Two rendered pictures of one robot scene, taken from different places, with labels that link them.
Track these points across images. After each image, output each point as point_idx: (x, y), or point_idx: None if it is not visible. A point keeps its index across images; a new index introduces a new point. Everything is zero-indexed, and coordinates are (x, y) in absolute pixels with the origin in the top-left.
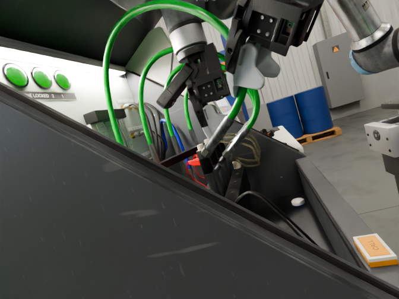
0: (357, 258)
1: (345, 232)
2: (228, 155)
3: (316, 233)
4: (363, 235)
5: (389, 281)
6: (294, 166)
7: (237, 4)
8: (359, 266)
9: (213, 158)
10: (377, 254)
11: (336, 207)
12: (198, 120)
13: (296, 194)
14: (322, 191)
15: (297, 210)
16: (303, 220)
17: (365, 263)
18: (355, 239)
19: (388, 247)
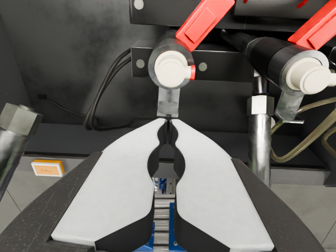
0: (46, 156)
1: (78, 160)
2: (247, 108)
3: (186, 123)
4: (59, 170)
5: (23, 162)
6: (325, 160)
7: None
8: (40, 154)
9: (256, 64)
10: (36, 169)
11: None
12: (61, 179)
13: (296, 125)
14: (166, 168)
15: (248, 117)
16: (217, 118)
17: (39, 158)
18: (54, 164)
19: (44, 175)
